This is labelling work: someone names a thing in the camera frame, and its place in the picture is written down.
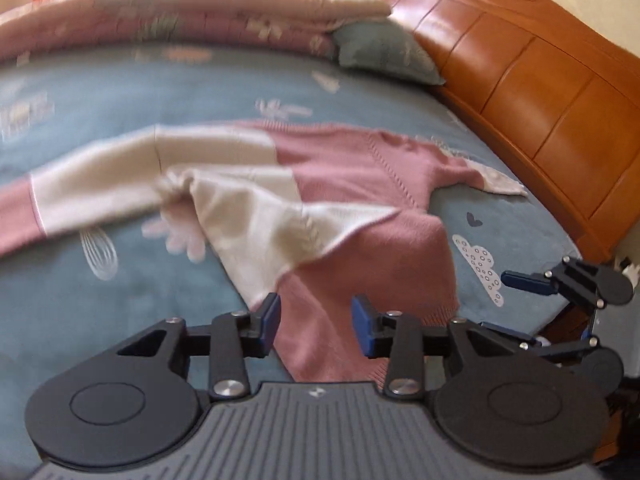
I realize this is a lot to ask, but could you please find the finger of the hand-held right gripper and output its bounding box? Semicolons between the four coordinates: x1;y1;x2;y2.
480;321;601;361
501;256;608;309

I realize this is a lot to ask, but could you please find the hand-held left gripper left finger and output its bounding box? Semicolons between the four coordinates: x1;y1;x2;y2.
117;292;281;402

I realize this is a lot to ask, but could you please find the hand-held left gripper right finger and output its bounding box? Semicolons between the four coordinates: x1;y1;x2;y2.
351;295;506;402

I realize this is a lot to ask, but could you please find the pink and white knit sweater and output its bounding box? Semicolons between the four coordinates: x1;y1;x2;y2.
0;120;528;386

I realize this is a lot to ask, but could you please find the wooden headboard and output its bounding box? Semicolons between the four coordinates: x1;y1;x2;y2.
365;0;640;261

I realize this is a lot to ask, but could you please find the green pillow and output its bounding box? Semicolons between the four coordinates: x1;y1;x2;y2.
331;22;446;86

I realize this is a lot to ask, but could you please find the pink floral folded quilt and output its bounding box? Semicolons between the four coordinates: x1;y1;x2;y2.
0;0;393;61

